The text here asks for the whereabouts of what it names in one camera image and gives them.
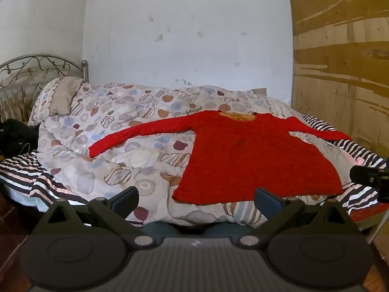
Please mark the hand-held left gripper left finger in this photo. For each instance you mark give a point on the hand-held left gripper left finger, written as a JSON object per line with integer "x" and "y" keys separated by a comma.
{"x": 125, "y": 200}

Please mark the metal bed headboard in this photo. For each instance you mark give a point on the metal bed headboard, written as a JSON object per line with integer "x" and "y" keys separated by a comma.
{"x": 27, "y": 70}

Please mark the patterned white comforter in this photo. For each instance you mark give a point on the patterned white comforter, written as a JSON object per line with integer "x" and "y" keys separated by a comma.
{"x": 136, "y": 121}

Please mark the beige frilled pillow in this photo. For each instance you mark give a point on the beige frilled pillow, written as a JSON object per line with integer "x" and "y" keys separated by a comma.
{"x": 57, "y": 97}

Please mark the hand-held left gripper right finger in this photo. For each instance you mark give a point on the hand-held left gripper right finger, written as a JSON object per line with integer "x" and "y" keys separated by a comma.
{"x": 267, "y": 202}

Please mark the red knit sweater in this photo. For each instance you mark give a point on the red knit sweater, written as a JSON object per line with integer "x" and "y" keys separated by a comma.
{"x": 243, "y": 158}

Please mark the wooden board panel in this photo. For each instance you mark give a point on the wooden board panel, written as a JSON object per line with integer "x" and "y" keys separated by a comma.
{"x": 340, "y": 51}

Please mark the striped bed sheet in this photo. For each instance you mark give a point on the striped bed sheet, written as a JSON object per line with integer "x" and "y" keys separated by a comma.
{"x": 27, "y": 176}

